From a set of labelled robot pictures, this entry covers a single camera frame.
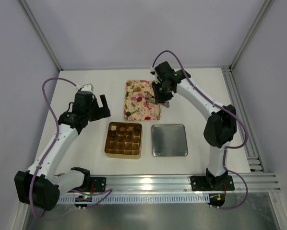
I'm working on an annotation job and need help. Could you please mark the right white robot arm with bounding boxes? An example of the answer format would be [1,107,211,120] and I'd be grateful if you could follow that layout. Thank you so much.
[150,61,237,191]

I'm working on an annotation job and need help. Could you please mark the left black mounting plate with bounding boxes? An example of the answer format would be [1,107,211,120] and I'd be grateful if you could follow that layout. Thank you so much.
[90,177,107,193]

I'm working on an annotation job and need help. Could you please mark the gold chocolate box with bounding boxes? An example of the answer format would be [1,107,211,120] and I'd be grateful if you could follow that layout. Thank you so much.
[104,122,143,160]

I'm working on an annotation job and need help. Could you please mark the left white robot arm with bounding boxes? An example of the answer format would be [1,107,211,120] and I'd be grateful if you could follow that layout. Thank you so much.
[14,91,110,211]

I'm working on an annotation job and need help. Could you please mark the black mounting plate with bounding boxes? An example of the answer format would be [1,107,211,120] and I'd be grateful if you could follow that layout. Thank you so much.
[190,175,235,192]
[90,177,107,193]

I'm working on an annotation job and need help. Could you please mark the metal tongs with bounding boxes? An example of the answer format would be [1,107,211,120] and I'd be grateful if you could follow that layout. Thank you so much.
[145,93,170,108]

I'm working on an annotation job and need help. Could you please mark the perforated cable duct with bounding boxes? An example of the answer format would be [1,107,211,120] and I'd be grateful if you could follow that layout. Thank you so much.
[58,193,210,205]

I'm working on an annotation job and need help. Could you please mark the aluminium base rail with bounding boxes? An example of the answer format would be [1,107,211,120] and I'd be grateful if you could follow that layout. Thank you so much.
[95,172,281,192]

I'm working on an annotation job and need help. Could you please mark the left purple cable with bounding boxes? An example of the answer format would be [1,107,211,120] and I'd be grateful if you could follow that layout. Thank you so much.
[29,78,113,219]

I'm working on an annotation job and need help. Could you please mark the silver tin lid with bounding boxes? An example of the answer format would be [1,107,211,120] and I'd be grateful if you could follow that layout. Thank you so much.
[151,124,188,157]

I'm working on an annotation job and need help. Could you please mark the white chocolate piece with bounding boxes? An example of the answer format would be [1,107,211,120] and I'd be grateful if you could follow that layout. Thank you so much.
[110,126,117,131]

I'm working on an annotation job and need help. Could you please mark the floral tray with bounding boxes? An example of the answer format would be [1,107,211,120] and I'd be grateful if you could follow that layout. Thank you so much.
[123,80,161,121]

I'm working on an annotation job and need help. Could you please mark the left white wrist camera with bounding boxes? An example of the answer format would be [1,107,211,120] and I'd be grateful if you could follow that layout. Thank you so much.
[75,83,94,93]

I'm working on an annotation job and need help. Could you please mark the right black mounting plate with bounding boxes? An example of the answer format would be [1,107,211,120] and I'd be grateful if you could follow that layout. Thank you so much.
[190,175,235,192]

